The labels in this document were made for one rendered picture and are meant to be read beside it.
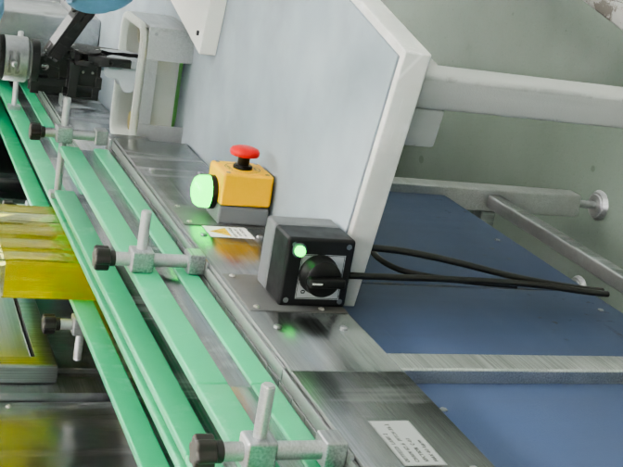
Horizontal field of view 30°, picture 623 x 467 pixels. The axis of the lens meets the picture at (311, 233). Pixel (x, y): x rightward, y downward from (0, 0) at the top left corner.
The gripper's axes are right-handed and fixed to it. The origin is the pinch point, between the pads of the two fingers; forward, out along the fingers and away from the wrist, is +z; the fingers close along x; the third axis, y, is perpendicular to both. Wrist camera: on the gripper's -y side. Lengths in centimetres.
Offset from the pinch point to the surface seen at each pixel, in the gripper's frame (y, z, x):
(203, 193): 6, -4, 56
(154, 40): -4.8, -1.3, 7.3
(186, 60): -2.0, 4.7, 7.3
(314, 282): 5, -1, 89
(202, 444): 8, -20, 117
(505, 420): 10, 13, 109
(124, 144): 10.7, -6.1, 16.6
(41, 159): 22.8, -14.4, -12.4
